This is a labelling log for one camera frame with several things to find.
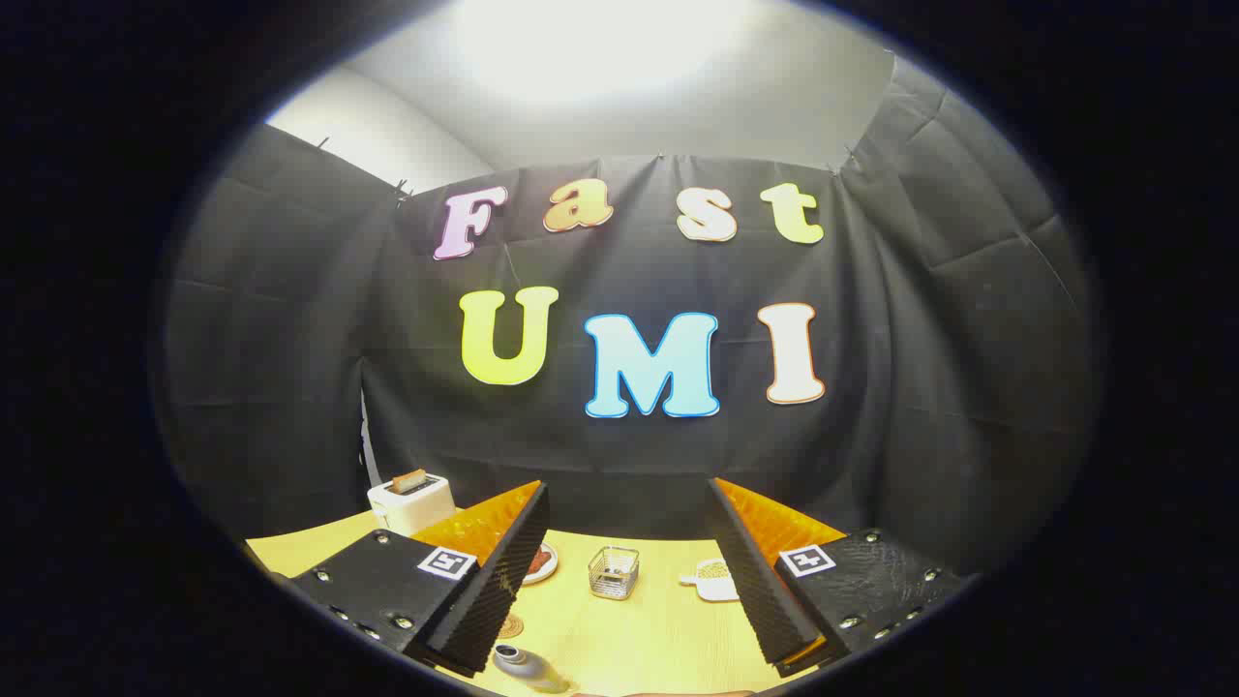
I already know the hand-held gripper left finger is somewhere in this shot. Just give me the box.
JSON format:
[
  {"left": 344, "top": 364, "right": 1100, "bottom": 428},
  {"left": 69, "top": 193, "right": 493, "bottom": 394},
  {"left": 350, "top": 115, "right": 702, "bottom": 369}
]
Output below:
[{"left": 288, "top": 479, "right": 551, "bottom": 679}]

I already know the white divided dish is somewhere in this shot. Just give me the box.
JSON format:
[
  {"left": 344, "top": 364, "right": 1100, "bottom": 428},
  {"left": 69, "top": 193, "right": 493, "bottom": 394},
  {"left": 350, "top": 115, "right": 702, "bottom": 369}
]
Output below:
[{"left": 679, "top": 558, "right": 741, "bottom": 603}]

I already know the white toaster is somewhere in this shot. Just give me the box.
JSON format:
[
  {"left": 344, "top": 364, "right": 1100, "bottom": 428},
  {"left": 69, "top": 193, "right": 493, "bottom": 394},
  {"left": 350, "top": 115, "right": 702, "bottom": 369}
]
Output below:
[{"left": 367, "top": 471, "right": 457, "bottom": 536}]

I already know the silver juice bottle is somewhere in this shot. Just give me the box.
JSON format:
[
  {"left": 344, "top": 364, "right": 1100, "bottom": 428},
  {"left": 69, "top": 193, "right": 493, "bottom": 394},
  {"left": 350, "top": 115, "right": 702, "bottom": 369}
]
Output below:
[{"left": 493, "top": 644, "right": 572, "bottom": 694}]

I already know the wooden table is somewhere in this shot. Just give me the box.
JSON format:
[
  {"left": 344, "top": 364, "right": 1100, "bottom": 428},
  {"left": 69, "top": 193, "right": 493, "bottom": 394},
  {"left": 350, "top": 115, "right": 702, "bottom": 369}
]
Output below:
[{"left": 242, "top": 508, "right": 824, "bottom": 697}]

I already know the black backdrop cloth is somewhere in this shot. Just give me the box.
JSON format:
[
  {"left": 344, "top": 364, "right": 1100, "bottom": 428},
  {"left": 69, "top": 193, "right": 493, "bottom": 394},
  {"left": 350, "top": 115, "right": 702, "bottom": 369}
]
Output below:
[{"left": 155, "top": 53, "right": 1104, "bottom": 582}]

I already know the small wire holder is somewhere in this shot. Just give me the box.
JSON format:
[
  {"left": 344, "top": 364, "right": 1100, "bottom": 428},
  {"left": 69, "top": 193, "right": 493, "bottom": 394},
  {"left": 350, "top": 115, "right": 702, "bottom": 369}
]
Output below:
[{"left": 589, "top": 546, "right": 641, "bottom": 601}]

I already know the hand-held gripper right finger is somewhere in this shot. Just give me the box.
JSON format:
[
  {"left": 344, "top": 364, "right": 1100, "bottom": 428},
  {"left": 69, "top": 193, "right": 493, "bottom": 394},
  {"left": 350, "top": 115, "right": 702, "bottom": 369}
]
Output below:
[{"left": 707, "top": 476, "right": 974, "bottom": 679}]

